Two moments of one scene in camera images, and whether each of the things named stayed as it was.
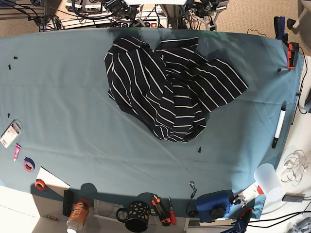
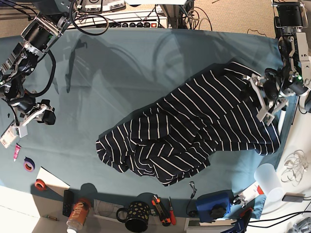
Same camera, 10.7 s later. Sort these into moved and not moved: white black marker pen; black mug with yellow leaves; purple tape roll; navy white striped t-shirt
Moved: navy white striped t-shirt
Not moved: black mug with yellow leaves; purple tape roll; white black marker pen
